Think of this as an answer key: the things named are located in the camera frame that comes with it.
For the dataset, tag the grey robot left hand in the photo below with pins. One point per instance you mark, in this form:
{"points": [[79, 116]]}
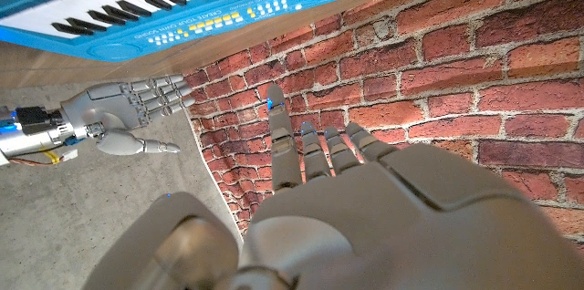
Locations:
{"points": [[388, 226]]}

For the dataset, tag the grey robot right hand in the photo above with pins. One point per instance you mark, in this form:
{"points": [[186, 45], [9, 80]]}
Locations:
{"points": [[109, 105]]}

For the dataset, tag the red brick print backdrop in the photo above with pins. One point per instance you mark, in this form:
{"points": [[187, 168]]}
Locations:
{"points": [[456, 75]]}

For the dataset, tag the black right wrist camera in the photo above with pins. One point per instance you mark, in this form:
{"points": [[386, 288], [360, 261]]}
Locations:
{"points": [[34, 119]]}

